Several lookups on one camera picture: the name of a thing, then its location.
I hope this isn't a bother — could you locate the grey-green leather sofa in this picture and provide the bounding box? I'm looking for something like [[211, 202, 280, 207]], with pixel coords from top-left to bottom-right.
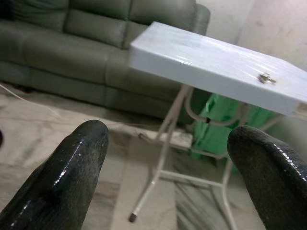
[[0, 0, 211, 125]]

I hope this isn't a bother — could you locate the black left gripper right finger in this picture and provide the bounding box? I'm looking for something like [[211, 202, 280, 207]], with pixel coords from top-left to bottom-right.
[[226, 126, 307, 230]]

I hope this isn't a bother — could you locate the white floor cable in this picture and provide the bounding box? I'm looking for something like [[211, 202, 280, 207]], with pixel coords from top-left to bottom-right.
[[0, 83, 164, 128]]

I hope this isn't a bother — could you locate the white folding table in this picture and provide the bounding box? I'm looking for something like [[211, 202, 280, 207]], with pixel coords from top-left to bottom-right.
[[128, 21, 307, 230]]

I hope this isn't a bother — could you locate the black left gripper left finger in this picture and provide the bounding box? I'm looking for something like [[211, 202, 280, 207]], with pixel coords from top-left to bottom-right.
[[0, 119, 109, 230]]

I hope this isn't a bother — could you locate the metal key bunch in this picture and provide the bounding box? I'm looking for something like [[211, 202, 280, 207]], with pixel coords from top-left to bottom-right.
[[258, 72, 277, 85]]

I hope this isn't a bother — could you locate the green fabric bag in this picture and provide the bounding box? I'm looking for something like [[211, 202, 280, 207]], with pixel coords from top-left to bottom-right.
[[191, 92, 296, 165]]

